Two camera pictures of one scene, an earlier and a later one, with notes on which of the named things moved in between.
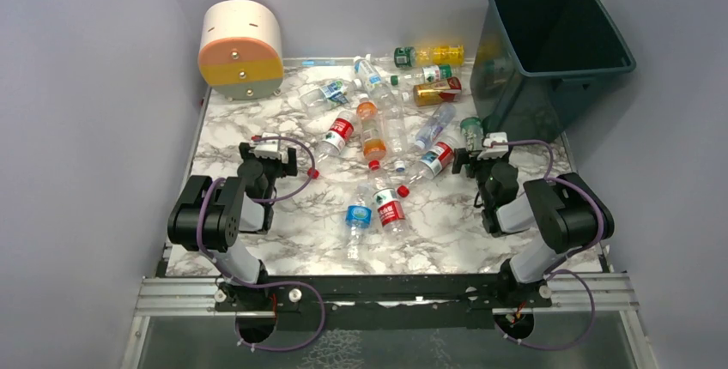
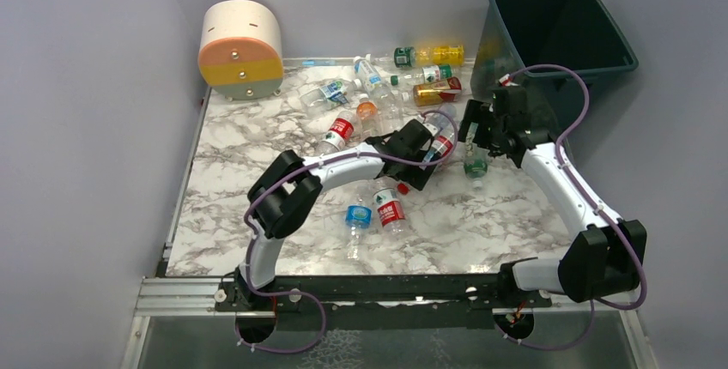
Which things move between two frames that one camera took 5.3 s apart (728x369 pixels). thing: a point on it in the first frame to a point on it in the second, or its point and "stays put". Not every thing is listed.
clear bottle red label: (333, 142) stays put
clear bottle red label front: (391, 211) stays put
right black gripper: (485, 163) to (477, 130)
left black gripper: (268, 160) to (424, 158)
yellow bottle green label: (409, 57) stays put
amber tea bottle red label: (447, 90) stays put
